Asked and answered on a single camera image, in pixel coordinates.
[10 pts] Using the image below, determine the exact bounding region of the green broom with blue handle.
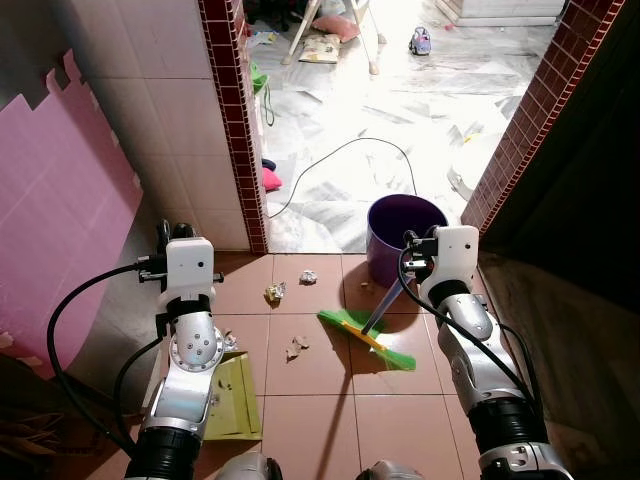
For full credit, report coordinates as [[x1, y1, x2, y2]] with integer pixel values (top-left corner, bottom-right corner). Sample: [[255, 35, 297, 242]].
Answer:
[[317, 278, 418, 374]]

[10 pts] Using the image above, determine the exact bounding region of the white floor scrap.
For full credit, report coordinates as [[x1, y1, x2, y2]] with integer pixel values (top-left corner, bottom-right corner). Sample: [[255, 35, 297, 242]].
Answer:
[[446, 168, 473, 201]]

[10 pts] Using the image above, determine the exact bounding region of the purple plastic bucket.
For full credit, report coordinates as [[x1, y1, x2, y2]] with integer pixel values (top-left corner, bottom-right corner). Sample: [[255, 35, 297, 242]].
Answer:
[[365, 193, 450, 291]]

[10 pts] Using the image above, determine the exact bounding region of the pink foam mat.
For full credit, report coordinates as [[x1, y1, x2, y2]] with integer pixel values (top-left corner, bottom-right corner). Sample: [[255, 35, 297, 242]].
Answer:
[[0, 48, 143, 381]]

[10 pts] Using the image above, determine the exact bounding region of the brown torn paper scrap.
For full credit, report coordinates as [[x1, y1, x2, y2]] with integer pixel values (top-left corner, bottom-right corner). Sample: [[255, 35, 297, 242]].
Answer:
[[285, 336, 310, 362]]

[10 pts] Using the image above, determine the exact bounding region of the green plastic bag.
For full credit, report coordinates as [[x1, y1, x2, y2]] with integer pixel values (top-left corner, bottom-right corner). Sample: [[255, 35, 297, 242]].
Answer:
[[250, 62, 275, 127]]

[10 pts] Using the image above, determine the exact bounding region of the yellow-green plastic dustpan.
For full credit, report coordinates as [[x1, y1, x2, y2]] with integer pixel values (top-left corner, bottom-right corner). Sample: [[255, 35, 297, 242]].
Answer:
[[203, 349, 264, 442]]

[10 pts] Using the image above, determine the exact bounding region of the small purple toy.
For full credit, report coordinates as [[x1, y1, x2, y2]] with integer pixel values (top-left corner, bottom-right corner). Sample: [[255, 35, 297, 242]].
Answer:
[[409, 27, 433, 56]]

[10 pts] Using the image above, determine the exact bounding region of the grey right robot leg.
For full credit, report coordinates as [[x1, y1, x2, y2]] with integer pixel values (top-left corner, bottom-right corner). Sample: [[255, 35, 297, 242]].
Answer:
[[355, 459, 423, 480]]

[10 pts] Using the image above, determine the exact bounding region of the grey robot leg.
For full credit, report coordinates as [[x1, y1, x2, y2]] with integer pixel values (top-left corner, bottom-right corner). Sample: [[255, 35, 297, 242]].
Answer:
[[355, 459, 423, 480], [213, 453, 286, 480]]

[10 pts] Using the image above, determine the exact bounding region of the white chair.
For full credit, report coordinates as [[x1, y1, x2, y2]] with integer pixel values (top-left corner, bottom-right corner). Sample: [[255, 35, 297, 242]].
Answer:
[[283, 0, 385, 77]]

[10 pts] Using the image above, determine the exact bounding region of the pink cushion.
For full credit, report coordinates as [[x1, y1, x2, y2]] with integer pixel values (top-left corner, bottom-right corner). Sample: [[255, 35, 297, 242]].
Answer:
[[312, 13, 361, 43]]

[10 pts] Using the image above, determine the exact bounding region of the grey left robot leg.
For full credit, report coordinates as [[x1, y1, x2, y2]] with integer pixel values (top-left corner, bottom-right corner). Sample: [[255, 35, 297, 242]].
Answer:
[[213, 453, 286, 480]]

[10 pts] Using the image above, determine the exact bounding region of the white cabinet base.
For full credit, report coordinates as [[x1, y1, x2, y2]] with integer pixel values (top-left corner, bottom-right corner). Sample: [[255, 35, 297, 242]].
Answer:
[[436, 0, 567, 28]]

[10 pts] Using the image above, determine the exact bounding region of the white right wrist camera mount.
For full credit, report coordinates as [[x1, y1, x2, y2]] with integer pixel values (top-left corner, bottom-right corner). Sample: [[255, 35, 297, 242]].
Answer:
[[422, 225, 482, 293]]

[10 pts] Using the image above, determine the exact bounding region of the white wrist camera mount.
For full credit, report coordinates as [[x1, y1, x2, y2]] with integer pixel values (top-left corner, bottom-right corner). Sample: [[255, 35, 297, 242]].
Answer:
[[422, 225, 482, 293], [164, 237, 217, 303]]

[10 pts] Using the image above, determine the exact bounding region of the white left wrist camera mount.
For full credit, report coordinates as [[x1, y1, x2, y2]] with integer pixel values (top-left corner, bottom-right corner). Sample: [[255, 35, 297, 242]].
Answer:
[[164, 237, 217, 303]]

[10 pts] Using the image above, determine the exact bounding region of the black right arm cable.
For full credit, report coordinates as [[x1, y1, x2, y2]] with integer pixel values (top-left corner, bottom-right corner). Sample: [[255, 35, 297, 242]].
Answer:
[[397, 243, 544, 411]]

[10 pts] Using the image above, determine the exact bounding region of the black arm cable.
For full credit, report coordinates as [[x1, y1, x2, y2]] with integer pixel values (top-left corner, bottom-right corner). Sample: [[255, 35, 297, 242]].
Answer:
[[47, 260, 167, 461], [397, 243, 544, 411]]

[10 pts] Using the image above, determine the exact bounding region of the thin black floor cable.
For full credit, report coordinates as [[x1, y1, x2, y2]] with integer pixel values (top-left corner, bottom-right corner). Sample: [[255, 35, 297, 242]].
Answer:
[[267, 137, 420, 220]]

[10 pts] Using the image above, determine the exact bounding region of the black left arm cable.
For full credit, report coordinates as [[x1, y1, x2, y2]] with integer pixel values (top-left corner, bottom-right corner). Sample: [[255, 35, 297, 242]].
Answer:
[[47, 260, 167, 461]]

